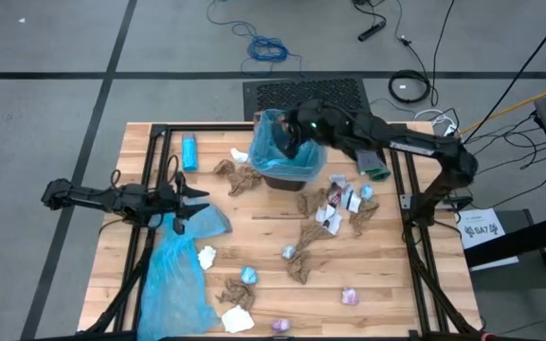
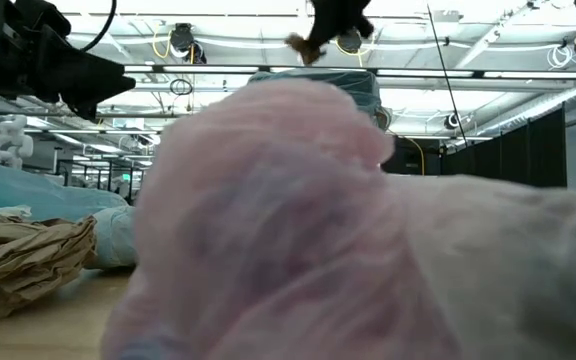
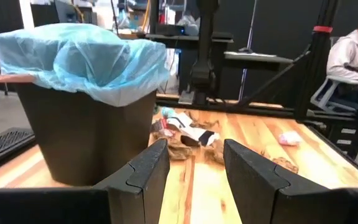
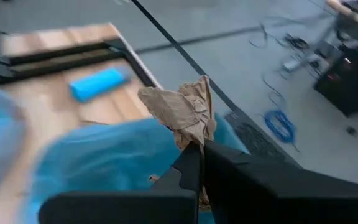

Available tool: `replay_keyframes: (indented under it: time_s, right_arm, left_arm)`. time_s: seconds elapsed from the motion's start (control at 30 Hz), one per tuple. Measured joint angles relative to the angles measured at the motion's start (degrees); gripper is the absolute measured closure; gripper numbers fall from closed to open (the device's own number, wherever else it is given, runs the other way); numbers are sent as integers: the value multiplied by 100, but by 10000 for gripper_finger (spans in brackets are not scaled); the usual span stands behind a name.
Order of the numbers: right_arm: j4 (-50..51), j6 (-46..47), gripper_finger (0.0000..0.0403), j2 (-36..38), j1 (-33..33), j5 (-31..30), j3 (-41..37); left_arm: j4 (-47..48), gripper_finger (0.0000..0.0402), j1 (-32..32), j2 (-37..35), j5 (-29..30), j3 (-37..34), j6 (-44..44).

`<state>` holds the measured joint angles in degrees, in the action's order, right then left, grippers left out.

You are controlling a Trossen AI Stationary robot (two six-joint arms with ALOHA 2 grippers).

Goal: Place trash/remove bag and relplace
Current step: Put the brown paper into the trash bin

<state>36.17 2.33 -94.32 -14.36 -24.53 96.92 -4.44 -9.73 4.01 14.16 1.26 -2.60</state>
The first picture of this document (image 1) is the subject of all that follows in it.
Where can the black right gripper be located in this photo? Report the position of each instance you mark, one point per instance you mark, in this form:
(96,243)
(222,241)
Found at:
(334,128)

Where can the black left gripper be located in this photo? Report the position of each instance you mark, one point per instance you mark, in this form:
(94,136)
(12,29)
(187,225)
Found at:
(169,203)

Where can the blue plastic trash bag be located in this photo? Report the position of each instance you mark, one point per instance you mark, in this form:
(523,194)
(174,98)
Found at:
(268,156)
(173,284)

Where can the white tissue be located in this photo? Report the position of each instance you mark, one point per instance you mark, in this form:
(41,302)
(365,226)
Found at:
(237,319)
(240,155)
(206,257)

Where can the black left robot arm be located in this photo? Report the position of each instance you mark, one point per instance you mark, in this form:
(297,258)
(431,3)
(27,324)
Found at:
(88,199)

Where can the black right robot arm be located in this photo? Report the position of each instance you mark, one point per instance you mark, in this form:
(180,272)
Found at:
(420,144)

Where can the black trash bin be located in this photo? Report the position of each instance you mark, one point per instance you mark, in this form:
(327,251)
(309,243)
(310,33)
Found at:
(285,184)

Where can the white wrapper with red print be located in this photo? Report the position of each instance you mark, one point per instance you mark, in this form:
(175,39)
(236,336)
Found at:
(346,194)

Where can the grey pouch with green edge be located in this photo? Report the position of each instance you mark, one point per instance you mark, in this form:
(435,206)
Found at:
(372,166)

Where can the blue crumpled paper ball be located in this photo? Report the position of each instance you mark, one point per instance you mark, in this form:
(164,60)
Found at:
(367,192)
(249,275)

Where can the blue and white paper ball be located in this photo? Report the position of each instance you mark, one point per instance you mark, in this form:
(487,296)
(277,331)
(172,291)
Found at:
(288,251)

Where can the long brown crumpled paper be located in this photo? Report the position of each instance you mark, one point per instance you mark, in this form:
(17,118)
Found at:
(303,256)

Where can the black power strip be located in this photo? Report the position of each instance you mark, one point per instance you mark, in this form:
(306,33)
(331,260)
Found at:
(371,30)

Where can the pale pink paper ball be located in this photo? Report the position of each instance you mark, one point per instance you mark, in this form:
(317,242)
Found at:
(350,297)

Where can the white printed sign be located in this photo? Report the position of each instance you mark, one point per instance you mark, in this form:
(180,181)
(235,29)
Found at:
(481,229)

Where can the black stand legs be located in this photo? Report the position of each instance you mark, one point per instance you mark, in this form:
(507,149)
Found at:
(529,239)

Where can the black aluminium table frame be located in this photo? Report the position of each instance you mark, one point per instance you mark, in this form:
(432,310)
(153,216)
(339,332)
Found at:
(206,126)

